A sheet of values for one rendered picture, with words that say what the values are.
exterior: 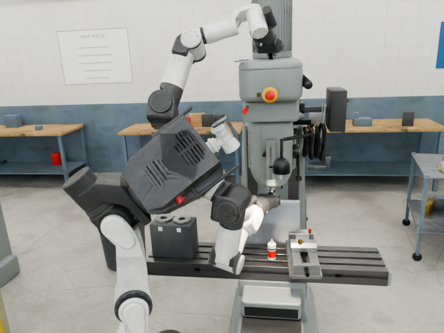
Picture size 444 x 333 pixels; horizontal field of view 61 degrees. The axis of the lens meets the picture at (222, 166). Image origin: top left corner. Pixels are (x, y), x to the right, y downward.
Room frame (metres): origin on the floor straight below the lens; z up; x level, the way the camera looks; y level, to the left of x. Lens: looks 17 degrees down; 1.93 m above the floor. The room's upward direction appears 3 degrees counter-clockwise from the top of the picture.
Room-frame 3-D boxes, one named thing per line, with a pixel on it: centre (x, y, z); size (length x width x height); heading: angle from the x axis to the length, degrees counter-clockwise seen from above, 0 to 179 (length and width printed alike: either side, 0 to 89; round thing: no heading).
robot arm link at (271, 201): (1.65, -0.19, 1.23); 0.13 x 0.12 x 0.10; 57
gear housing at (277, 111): (1.76, -0.25, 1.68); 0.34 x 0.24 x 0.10; 171
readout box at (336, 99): (1.97, -0.62, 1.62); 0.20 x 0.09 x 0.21; 171
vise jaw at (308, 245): (1.64, -0.38, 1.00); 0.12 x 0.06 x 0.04; 84
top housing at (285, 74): (1.74, -0.24, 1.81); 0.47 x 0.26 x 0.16; 171
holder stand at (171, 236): (1.79, 0.27, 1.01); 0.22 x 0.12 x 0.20; 77
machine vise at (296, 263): (1.67, -0.38, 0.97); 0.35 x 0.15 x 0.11; 174
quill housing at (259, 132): (1.73, -0.24, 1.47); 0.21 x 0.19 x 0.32; 81
